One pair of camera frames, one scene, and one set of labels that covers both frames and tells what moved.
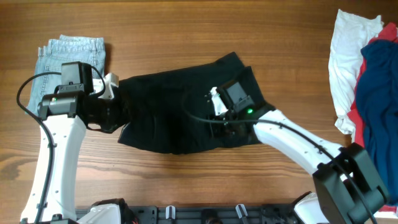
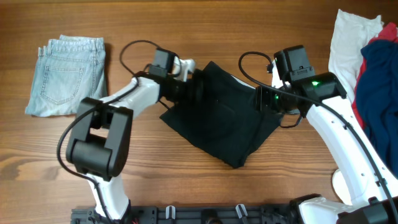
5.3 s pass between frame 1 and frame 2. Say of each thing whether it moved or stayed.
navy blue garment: stayed
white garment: stayed
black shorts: moved
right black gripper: moved
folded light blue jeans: stayed
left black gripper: moved
